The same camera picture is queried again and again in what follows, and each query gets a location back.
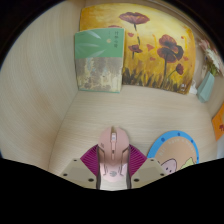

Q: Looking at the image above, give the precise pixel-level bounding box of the white charger block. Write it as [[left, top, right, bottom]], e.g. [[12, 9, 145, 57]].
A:
[[188, 83, 199, 97]]

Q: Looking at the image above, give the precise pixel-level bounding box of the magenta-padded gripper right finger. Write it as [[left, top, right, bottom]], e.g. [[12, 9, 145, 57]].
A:
[[125, 143, 168, 190]]

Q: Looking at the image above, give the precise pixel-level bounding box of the orange book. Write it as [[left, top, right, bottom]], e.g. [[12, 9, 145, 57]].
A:
[[211, 102, 224, 142]]

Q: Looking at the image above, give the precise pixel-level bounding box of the pale teal faceted vase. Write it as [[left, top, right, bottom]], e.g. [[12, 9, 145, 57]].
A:
[[196, 70, 216, 104]]

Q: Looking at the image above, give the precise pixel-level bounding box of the yellow poppy flower painting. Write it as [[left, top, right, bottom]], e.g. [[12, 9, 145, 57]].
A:
[[79, 3, 197, 95]]

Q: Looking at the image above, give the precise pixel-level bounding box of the pink computer mouse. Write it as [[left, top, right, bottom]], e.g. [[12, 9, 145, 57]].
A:
[[97, 125, 131, 192]]

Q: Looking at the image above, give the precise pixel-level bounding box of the green and beige book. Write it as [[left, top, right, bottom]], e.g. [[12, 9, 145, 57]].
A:
[[73, 27, 126, 94]]

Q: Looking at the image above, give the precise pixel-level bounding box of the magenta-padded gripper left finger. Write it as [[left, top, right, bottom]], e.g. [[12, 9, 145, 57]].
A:
[[60, 143, 103, 190]]

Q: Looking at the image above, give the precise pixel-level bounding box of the round blue-rimmed cartoon mouse pad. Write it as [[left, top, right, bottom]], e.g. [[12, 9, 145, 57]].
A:
[[146, 130, 200, 175]]

